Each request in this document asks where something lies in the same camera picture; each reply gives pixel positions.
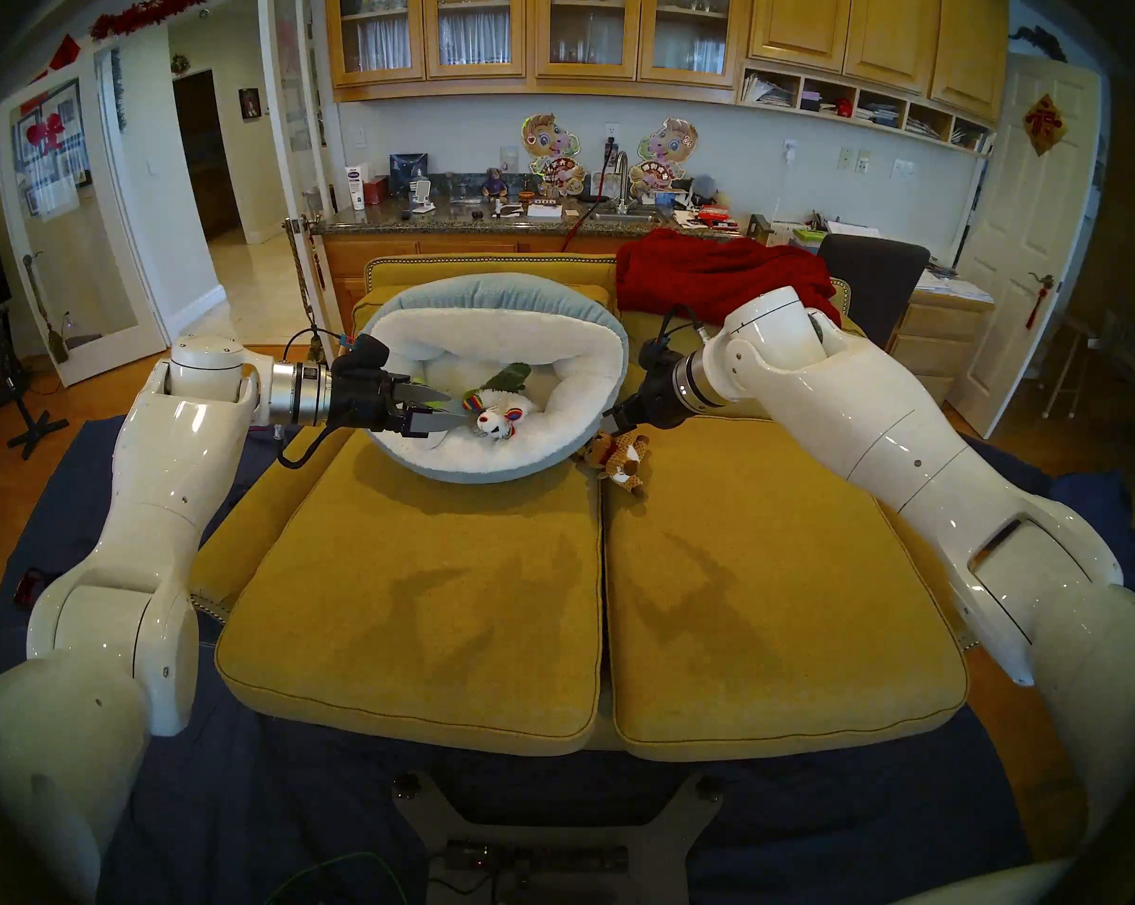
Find yellow back cushion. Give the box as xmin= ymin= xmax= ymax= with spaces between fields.
xmin=619 ymin=309 xmax=719 ymax=419

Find wooden drawer cabinet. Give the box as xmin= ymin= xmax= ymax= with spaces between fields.
xmin=888 ymin=290 xmax=997 ymax=404

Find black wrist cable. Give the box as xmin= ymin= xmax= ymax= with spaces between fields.
xmin=657 ymin=304 xmax=711 ymax=345
xmin=278 ymin=326 xmax=347 ymax=470

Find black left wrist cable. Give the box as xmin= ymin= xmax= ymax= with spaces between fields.
xmin=278 ymin=326 xmax=347 ymax=470

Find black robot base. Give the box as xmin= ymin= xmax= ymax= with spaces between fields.
xmin=393 ymin=771 xmax=724 ymax=905

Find green bottle plush toy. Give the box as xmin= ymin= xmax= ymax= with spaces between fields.
xmin=464 ymin=363 xmax=532 ymax=409

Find granite counter with wood base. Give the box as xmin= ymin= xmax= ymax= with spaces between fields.
xmin=313 ymin=196 xmax=747 ymax=348

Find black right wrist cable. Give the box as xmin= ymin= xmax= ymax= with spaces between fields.
xmin=657 ymin=304 xmax=711 ymax=345

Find white and blue dog bed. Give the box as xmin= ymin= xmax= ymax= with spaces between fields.
xmin=351 ymin=271 xmax=630 ymax=485

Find white glass french door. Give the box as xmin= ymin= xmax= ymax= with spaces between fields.
xmin=0 ymin=50 xmax=168 ymax=387
xmin=258 ymin=0 xmax=347 ymax=386

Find white panel door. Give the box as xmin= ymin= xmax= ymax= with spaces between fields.
xmin=944 ymin=53 xmax=1103 ymax=439

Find blue floor cloth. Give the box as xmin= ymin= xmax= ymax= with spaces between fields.
xmin=0 ymin=413 xmax=1035 ymax=905

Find white leg stool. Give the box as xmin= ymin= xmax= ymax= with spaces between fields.
xmin=1041 ymin=317 xmax=1101 ymax=421

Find stack of papers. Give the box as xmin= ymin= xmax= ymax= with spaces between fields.
xmin=914 ymin=267 xmax=997 ymax=305

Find long hanging shoehorn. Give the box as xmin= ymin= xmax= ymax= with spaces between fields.
xmin=23 ymin=253 xmax=71 ymax=365

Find yellow sofa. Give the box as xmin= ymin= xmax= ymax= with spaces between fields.
xmin=190 ymin=253 xmax=983 ymax=763

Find black wall decoration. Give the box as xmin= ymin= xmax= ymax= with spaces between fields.
xmin=1008 ymin=25 xmax=1068 ymax=63

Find cartoon child wall decoration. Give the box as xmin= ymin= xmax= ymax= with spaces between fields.
xmin=629 ymin=118 xmax=700 ymax=197
xmin=520 ymin=113 xmax=585 ymax=197

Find red diamond door ornament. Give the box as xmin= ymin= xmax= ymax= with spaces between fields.
xmin=1021 ymin=92 xmax=1068 ymax=156

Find white fluffy plush toy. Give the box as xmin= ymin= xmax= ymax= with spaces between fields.
xmin=462 ymin=389 xmax=540 ymax=442

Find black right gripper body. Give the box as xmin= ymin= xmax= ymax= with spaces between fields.
xmin=614 ymin=359 xmax=691 ymax=433

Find hanging door bell strap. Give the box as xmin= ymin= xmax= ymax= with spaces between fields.
xmin=283 ymin=217 xmax=335 ymax=362

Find red blanket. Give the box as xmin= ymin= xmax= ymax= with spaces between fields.
xmin=614 ymin=228 xmax=843 ymax=327

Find wooden wall cabinets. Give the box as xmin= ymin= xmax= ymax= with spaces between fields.
xmin=324 ymin=0 xmax=1011 ymax=156

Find brown reindeer plush toy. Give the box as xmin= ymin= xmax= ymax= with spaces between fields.
xmin=577 ymin=429 xmax=651 ymax=499

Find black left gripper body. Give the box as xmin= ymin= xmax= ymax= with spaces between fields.
xmin=330 ymin=364 xmax=415 ymax=435

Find dark blue blanket heap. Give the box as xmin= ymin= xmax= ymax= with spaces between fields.
xmin=991 ymin=441 xmax=1135 ymax=612

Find dark upholstered chair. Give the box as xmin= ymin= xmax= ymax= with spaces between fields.
xmin=817 ymin=234 xmax=932 ymax=348

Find red tinsel garland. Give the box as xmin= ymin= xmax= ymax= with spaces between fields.
xmin=90 ymin=0 xmax=257 ymax=43

